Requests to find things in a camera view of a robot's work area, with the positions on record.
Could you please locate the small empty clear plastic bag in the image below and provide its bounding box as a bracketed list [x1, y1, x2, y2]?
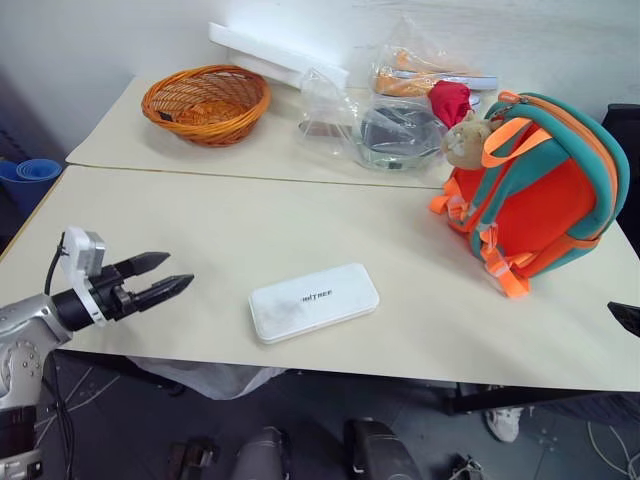
[297, 67, 362, 157]

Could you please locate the black table frame bar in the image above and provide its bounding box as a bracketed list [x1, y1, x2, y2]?
[443, 382, 640, 417]

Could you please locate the white foam board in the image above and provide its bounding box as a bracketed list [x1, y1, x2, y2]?
[208, 20, 350, 92]

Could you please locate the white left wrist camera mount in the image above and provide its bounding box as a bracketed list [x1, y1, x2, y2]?
[59, 225, 108, 329]

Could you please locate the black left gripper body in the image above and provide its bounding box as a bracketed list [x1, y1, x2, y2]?
[88, 263, 140, 322]

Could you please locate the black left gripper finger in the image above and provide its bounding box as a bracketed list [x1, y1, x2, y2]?
[130, 272, 196, 312]
[117, 251, 173, 279]

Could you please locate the clear bag with round dish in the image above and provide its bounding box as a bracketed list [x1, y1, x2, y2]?
[351, 96, 450, 174]

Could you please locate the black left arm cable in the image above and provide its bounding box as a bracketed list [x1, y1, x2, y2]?
[43, 232, 71, 297]

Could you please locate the white sheet under table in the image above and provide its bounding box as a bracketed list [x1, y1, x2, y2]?
[124, 355, 287, 401]

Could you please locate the white rectangular box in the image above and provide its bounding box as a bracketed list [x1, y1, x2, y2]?
[247, 262, 381, 345]

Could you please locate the orange wicker basket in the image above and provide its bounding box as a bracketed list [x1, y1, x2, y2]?
[140, 64, 273, 148]

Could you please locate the grey rounded shape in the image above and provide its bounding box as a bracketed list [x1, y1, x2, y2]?
[233, 426, 292, 480]

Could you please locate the blue rolled mat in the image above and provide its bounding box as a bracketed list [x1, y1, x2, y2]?
[0, 158, 64, 217]

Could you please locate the orange and teal backpack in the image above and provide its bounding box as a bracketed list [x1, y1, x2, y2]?
[428, 89, 631, 300]

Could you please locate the red cloth bundle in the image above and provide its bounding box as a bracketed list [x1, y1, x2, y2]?
[427, 81, 474, 128]

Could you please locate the clear bag with orange items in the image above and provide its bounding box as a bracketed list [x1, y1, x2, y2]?
[368, 14, 499, 100]

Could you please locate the black rounded shape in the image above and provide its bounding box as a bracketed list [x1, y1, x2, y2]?
[344, 418, 424, 480]

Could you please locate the tan plush toy pendant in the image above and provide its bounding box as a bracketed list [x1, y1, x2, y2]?
[438, 110, 494, 168]

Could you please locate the white sneaker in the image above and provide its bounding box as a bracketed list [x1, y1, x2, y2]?
[485, 405, 524, 444]

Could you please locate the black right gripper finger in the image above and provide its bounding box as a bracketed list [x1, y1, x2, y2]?
[606, 301, 640, 338]

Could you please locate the black chair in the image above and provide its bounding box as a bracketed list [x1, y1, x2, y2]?
[599, 103, 640, 222]

